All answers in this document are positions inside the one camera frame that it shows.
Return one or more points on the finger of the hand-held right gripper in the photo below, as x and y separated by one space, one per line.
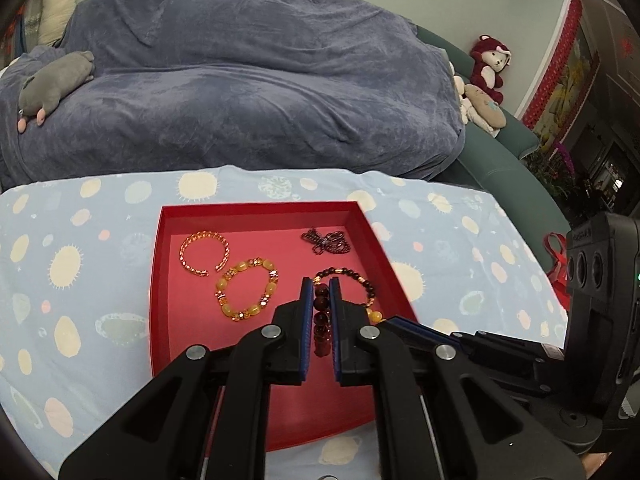
415 332
505 360

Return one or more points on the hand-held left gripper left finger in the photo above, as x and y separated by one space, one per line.
304 330

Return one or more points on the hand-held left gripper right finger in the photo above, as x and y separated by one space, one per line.
336 330

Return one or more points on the small purple bead strand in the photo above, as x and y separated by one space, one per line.
325 242

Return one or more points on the red cardboard box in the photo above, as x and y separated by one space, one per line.
200 360

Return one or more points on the red bag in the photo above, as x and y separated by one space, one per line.
557 285

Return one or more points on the dark cabinet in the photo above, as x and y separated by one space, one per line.
610 170

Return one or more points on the potted flowers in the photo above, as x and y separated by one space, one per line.
555 165

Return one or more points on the green sofa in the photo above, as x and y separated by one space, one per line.
515 180

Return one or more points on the light blue printed cloth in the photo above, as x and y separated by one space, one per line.
75 310

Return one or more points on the beige plush toy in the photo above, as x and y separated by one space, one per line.
482 105

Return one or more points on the blue-grey blanket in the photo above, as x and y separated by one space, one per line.
250 85

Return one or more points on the red monkey plush toy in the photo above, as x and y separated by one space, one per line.
482 72

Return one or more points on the grey plush toy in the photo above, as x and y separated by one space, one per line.
55 80

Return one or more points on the white pillow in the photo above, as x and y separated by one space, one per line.
57 5

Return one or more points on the red-framed wall painting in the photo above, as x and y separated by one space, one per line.
565 80

